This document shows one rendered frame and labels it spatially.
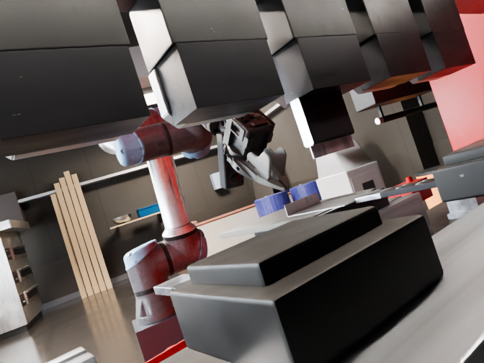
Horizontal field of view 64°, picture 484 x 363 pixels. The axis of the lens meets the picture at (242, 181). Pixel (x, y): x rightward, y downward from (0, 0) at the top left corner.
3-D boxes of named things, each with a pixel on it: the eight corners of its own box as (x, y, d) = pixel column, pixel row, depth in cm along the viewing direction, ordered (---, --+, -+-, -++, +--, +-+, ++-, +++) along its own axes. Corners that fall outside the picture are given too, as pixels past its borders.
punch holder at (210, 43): (252, 114, 60) (218, 14, 61) (287, 93, 53) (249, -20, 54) (166, 131, 52) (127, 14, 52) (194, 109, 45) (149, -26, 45)
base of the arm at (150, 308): (135, 319, 130) (127, 291, 130) (178, 301, 135) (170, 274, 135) (140, 329, 115) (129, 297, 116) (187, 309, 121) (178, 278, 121)
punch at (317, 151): (349, 148, 66) (331, 94, 66) (359, 144, 64) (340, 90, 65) (309, 160, 60) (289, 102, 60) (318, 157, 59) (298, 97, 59)
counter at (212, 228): (191, 269, 716) (178, 230, 718) (295, 229, 791) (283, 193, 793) (200, 273, 645) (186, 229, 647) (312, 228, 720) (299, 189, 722)
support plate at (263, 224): (283, 212, 90) (281, 209, 90) (377, 192, 69) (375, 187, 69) (220, 238, 80) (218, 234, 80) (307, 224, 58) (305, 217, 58)
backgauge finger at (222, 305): (221, 276, 44) (207, 233, 44) (447, 275, 22) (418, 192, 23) (118, 325, 37) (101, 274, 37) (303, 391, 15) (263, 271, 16)
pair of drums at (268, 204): (346, 227, 625) (328, 175, 627) (283, 253, 583) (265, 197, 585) (322, 227, 694) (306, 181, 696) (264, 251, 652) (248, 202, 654)
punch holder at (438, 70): (441, 78, 95) (418, 15, 95) (477, 63, 88) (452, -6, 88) (408, 85, 86) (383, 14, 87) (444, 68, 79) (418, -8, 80)
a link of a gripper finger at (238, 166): (249, 176, 67) (222, 148, 72) (247, 184, 68) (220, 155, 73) (270, 170, 70) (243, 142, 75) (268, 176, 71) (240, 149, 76)
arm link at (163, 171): (163, 271, 134) (119, 115, 126) (202, 256, 141) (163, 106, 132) (173, 281, 124) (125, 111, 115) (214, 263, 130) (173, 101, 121)
